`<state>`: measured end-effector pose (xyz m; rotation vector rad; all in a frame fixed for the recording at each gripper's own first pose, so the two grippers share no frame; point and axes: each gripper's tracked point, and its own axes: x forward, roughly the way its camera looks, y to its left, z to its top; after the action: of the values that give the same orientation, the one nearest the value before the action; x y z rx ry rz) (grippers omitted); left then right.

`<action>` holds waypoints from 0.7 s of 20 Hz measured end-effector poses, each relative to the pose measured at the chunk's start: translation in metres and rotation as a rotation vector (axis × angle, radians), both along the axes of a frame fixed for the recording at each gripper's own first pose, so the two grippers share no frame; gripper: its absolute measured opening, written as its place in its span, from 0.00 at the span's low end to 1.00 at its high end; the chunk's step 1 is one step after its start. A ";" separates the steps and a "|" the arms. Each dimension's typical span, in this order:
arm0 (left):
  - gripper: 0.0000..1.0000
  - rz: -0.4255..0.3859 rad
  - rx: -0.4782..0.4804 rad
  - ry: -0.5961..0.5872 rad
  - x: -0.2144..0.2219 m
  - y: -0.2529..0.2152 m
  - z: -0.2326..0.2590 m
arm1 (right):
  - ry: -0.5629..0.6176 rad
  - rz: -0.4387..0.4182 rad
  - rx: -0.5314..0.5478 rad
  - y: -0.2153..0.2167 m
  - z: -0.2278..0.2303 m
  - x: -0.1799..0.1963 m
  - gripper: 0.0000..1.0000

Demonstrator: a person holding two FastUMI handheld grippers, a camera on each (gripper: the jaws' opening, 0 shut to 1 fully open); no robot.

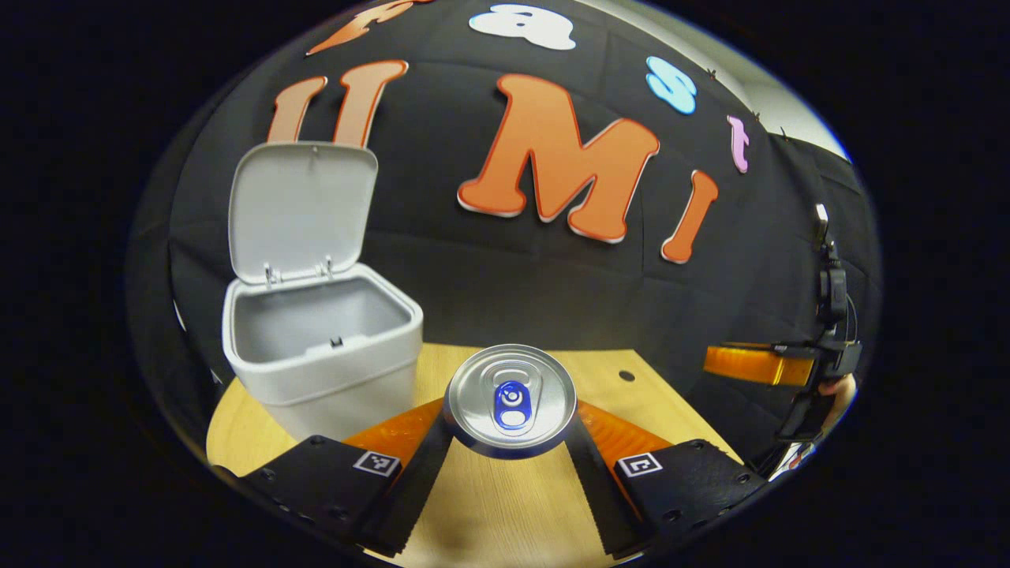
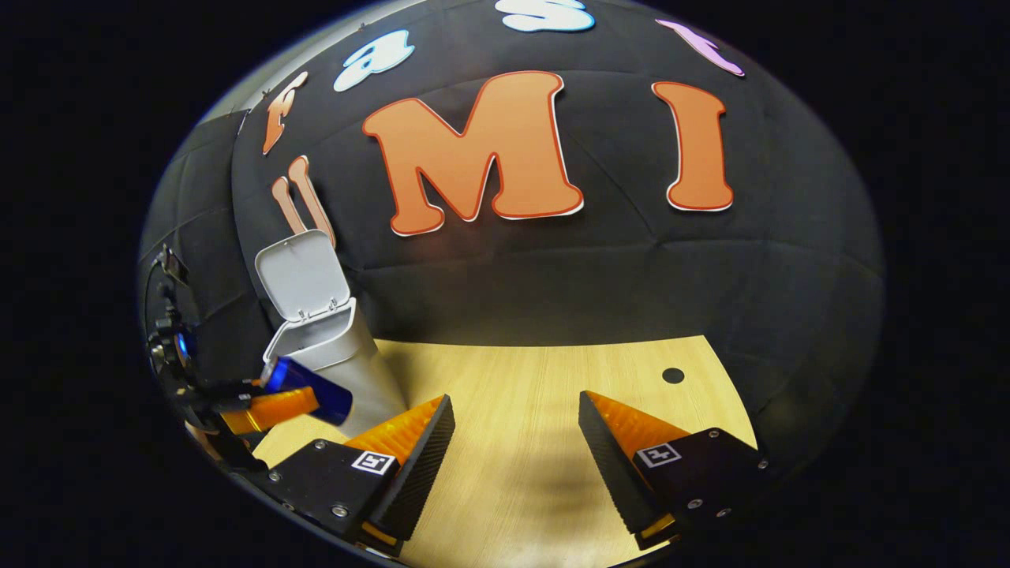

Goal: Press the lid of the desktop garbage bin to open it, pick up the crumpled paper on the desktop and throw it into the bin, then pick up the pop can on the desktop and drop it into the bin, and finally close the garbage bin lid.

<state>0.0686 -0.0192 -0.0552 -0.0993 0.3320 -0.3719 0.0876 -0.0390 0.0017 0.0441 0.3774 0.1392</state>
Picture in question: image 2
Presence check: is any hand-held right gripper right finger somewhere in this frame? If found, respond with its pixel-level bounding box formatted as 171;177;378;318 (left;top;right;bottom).
578;390;772;551

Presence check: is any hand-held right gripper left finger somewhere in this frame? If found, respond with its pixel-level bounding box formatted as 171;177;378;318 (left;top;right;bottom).
251;394;457;558

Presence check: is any blue pop can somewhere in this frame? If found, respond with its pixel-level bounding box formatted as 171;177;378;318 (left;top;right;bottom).
260;357;354;427

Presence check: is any white desktop garbage bin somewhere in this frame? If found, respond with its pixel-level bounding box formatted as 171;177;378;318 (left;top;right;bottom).
254;229;407;439

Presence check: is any wooden desktop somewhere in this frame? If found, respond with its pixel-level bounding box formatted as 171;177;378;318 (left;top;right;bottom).
252;335;758;567

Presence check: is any black backdrop cloth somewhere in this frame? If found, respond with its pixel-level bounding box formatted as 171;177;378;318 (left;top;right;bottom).
140;0;885;474

